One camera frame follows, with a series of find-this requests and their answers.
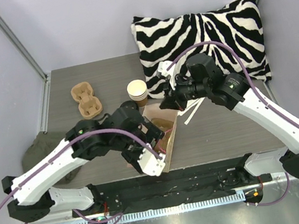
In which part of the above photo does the pink paper gift bag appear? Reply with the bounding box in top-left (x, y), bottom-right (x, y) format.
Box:
top-left (117, 98), bottom-right (188, 180)

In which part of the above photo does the black plastic cup lid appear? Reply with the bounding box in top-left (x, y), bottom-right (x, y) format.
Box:
top-left (120, 100), bottom-right (139, 110)

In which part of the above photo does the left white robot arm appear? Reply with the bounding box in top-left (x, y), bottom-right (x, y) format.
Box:
top-left (2, 107), bottom-right (165, 223)

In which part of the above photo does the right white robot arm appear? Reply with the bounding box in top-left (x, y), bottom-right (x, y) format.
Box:
top-left (157, 53), bottom-right (299, 185)

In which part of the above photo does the white wrapped straw long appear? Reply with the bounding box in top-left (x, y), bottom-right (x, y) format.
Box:
top-left (184, 98), bottom-right (205, 125)

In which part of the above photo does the stack of paper cups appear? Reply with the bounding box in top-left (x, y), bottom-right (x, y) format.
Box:
top-left (127, 79), bottom-right (148, 108)

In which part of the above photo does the zebra print pillow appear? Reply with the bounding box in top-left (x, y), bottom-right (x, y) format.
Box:
top-left (131, 0), bottom-right (272, 99)

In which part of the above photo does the brown pulp cup carrier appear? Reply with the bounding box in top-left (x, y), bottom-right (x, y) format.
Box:
top-left (71, 82), bottom-right (103, 119)

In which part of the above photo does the olive green cloth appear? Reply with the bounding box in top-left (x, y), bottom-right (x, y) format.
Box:
top-left (17, 126), bottom-right (83, 191)

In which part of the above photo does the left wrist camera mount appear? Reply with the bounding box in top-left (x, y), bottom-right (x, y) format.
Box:
top-left (138, 148), bottom-right (166, 177)

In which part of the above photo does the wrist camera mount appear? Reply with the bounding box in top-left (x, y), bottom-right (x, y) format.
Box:
top-left (157, 61), bottom-right (177, 88)
top-left (138, 148), bottom-right (166, 177)

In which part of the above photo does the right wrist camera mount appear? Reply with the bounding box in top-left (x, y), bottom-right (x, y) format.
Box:
top-left (157, 61), bottom-right (177, 88)

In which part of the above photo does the white slotted cable duct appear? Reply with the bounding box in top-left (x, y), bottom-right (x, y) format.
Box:
top-left (59, 190), bottom-right (245, 224)

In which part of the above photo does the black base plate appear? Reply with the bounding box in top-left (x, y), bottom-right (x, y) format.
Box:
top-left (82, 155), bottom-right (272, 216)

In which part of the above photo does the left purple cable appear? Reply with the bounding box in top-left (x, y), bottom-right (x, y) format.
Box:
top-left (0, 119), bottom-right (175, 224)

